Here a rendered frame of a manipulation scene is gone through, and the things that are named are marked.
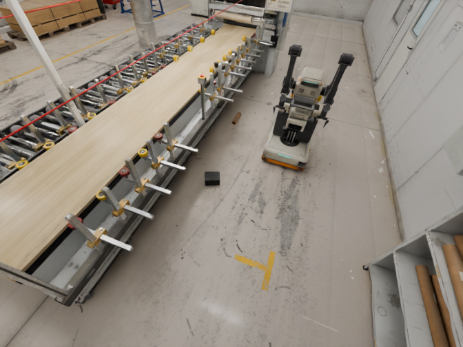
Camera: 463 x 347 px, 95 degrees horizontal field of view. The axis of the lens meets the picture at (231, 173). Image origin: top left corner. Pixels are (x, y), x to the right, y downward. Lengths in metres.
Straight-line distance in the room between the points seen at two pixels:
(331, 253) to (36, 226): 2.59
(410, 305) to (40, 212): 2.73
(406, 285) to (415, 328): 0.28
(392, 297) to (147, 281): 2.28
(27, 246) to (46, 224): 0.15
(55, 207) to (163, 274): 1.11
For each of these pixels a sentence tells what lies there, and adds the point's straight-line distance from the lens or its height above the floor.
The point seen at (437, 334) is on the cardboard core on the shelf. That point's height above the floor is 0.58.
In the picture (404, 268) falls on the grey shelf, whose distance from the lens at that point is 2.37.
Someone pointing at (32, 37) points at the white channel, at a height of 1.65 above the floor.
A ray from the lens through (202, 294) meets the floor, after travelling 2.30.
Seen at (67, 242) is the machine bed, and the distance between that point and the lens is 1.92.
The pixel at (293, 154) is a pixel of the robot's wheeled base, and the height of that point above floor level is 0.28.
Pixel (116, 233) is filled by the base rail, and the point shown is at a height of 0.70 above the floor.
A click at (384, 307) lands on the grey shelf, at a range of 2.61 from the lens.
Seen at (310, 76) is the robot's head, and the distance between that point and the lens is 2.46.
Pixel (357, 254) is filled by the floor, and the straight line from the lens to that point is 2.85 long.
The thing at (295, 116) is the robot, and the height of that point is 0.83.
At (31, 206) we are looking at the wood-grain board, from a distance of 2.05.
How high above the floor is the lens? 2.25
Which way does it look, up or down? 49 degrees down
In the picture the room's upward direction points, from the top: 5 degrees clockwise
